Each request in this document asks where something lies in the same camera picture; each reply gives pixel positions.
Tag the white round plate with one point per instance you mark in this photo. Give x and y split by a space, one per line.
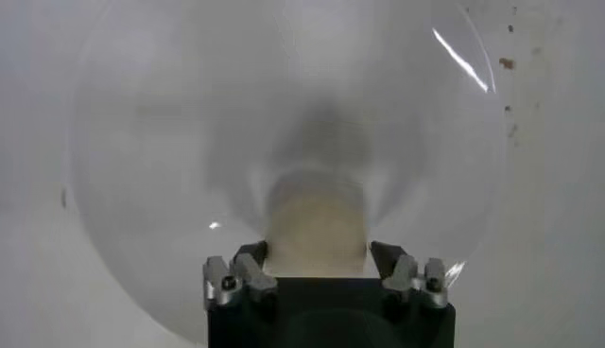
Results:
165 142

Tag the white steamed baozi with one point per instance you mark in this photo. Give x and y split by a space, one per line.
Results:
316 227

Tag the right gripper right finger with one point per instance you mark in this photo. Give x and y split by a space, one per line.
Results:
434 283

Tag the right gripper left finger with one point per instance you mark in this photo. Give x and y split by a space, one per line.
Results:
219 283

